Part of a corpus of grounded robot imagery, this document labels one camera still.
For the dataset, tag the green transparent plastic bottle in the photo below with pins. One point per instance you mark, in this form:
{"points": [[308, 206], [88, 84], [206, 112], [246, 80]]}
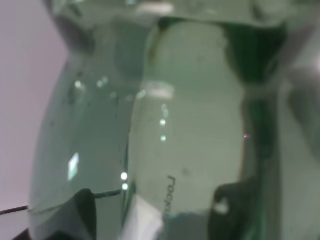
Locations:
{"points": [[181, 120]]}

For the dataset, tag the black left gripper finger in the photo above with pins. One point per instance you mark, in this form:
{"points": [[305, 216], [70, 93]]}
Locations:
{"points": [[25, 235]]}

